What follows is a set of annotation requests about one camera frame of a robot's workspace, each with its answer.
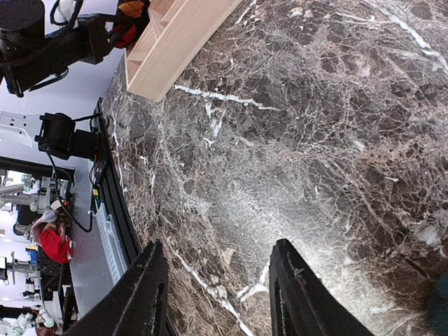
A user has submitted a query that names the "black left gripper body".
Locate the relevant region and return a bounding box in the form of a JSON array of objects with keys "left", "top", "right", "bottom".
[{"left": 1, "top": 1, "right": 123, "bottom": 98}]

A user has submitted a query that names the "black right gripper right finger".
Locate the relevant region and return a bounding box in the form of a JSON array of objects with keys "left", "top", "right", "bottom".
[{"left": 269, "top": 239, "right": 372, "bottom": 336}]

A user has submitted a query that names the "dark green sock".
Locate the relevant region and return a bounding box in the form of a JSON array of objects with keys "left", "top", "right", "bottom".
[{"left": 428, "top": 272, "right": 448, "bottom": 336}]

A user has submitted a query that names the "black red yellow argyle sock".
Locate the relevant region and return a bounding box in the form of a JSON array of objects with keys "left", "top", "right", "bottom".
[{"left": 112, "top": 0, "right": 151, "bottom": 49}]

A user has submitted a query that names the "wooden compartment box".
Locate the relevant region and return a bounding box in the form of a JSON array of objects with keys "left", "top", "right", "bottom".
[{"left": 125, "top": 0, "right": 241, "bottom": 102}]

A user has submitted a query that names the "white slotted cable duct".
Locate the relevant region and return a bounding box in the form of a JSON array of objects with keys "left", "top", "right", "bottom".
[{"left": 94, "top": 203, "right": 127, "bottom": 285}]

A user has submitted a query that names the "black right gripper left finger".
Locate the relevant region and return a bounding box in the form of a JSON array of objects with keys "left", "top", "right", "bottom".
[{"left": 64, "top": 241, "right": 168, "bottom": 336}]

